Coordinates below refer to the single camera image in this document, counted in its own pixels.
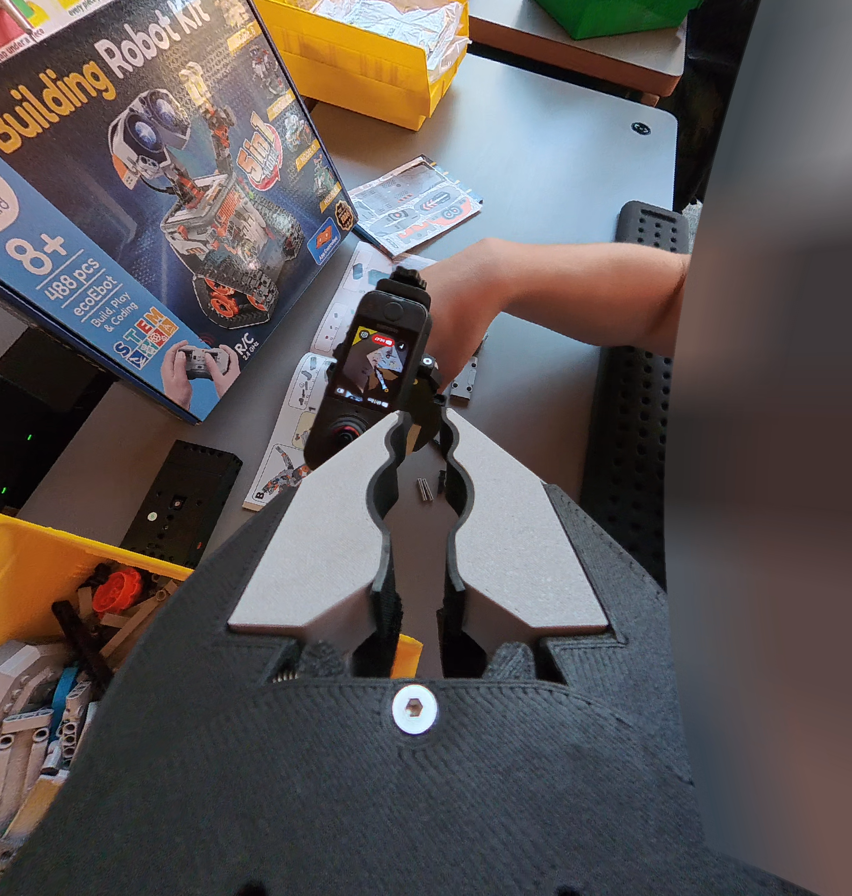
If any blue beam brick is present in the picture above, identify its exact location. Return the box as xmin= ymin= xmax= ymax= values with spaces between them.
xmin=50 ymin=665 xmax=95 ymax=736

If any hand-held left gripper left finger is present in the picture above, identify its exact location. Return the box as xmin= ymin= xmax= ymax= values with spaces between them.
xmin=228 ymin=413 xmax=403 ymax=679

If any grey table with wooden edge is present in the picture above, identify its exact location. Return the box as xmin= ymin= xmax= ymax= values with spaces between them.
xmin=468 ymin=14 xmax=687 ymax=107

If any black battery box brick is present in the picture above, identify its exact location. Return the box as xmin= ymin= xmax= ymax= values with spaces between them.
xmin=120 ymin=440 xmax=244 ymax=569

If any grey motor brick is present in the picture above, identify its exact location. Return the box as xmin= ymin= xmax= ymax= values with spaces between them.
xmin=0 ymin=640 xmax=71 ymax=718

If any green plastic bin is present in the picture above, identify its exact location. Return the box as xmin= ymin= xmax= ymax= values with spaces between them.
xmin=534 ymin=0 xmax=703 ymax=41

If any pile of building bricks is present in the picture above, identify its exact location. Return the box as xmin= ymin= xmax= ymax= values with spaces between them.
xmin=0 ymin=563 xmax=182 ymax=872

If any white instruction booklet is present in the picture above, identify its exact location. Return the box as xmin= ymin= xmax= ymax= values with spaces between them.
xmin=243 ymin=241 xmax=490 ymax=512

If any orange gear wheel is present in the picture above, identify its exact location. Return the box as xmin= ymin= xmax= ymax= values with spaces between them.
xmin=92 ymin=568 xmax=144 ymax=616

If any grey panel brick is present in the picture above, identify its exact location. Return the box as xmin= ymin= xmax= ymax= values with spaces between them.
xmin=448 ymin=353 xmax=483 ymax=405

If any yellow plastic bin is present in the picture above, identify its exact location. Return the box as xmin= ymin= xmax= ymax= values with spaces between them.
xmin=0 ymin=514 xmax=423 ymax=872
xmin=254 ymin=0 xmax=471 ymax=132

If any person's right forearm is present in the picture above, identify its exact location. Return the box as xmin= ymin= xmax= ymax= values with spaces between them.
xmin=492 ymin=238 xmax=693 ymax=354

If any grey desk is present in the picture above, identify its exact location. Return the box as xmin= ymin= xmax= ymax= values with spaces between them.
xmin=0 ymin=52 xmax=679 ymax=561

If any grey sticker sheet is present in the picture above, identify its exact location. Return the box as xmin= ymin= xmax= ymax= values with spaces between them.
xmin=348 ymin=155 xmax=484 ymax=257

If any white toy bricks box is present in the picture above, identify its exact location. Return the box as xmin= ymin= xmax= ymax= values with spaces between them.
xmin=0 ymin=0 xmax=112 ymax=74

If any black electronic box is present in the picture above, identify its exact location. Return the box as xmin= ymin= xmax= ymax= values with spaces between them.
xmin=0 ymin=329 xmax=117 ymax=527

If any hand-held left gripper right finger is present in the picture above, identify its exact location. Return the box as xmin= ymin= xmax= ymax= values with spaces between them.
xmin=436 ymin=408 xmax=609 ymax=679

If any blue robot kit box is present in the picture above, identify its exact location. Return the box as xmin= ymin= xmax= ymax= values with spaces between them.
xmin=0 ymin=0 xmax=360 ymax=426

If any crinkled silver plastic bag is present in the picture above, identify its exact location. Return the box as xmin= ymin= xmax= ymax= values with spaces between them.
xmin=313 ymin=0 xmax=470 ymax=84

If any person's right hand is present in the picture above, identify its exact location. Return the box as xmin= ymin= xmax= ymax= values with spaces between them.
xmin=419 ymin=238 xmax=511 ymax=396

